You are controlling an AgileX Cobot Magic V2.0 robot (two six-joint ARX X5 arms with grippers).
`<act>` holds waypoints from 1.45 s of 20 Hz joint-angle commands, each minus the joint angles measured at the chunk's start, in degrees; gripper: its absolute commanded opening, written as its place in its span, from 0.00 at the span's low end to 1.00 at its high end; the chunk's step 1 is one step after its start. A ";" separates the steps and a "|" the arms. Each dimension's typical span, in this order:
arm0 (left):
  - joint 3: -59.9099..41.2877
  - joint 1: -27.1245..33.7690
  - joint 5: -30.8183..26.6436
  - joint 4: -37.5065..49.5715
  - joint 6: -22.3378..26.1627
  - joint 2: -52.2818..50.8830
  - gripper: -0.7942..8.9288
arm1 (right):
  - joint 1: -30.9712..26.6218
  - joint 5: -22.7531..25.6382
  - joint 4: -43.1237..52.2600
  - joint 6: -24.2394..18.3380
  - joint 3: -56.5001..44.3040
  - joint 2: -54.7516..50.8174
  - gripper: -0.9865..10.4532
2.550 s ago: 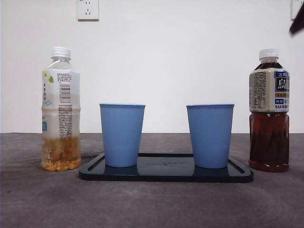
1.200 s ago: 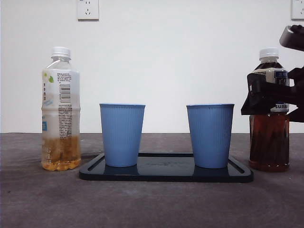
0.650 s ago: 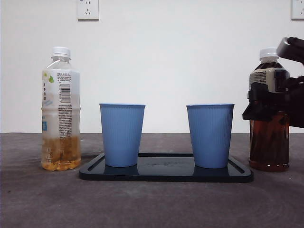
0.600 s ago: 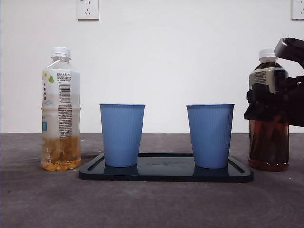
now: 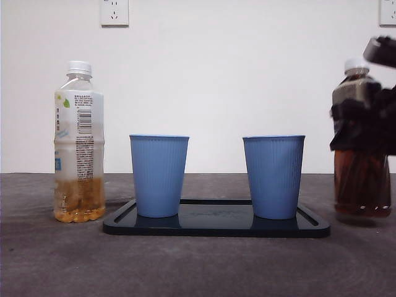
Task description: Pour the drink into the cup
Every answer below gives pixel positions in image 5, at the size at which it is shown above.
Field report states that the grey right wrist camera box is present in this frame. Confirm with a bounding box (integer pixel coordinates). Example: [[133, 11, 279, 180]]
[[362, 36, 396, 68]]

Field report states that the dark navy tray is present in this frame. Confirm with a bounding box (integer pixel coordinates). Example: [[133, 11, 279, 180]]
[[102, 199, 331, 238]]

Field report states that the pale jasmine tea bottle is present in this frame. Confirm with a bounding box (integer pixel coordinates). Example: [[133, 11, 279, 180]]
[[53, 60, 106, 223]]

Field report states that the white wall socket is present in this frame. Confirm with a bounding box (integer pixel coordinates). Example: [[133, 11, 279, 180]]
[[100, 0, 130, 27], [379, 0, 396, 27]]

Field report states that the dark oolong tea bottle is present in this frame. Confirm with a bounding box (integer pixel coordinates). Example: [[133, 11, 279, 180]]
[[331, 58, 392, 219]]

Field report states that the blue ribbed cup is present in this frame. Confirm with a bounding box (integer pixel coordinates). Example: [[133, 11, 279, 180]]
[[242, 134, 306, 220], [129, 134, 190, 218]]

